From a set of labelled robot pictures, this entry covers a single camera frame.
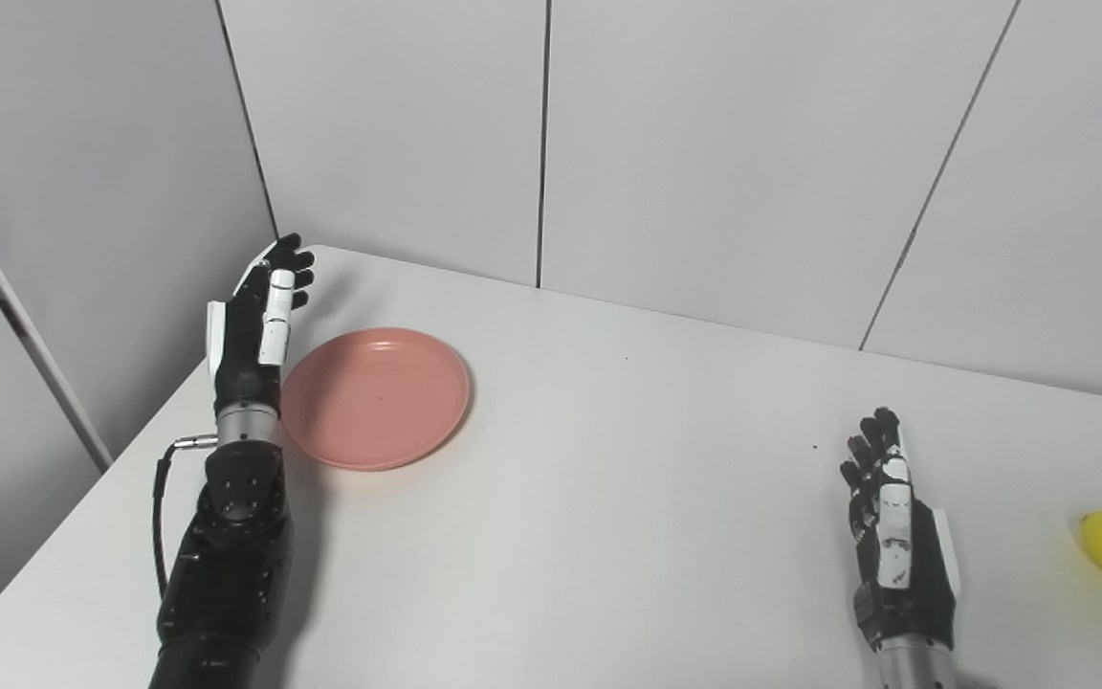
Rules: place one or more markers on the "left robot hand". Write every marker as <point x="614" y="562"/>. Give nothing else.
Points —
<point x="254" y="335"/>

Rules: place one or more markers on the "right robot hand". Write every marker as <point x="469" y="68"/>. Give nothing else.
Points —
<point x="900" y="555"/>

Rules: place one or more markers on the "pink plate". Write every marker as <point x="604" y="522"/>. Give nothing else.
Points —
<point x="376" y="398"/>

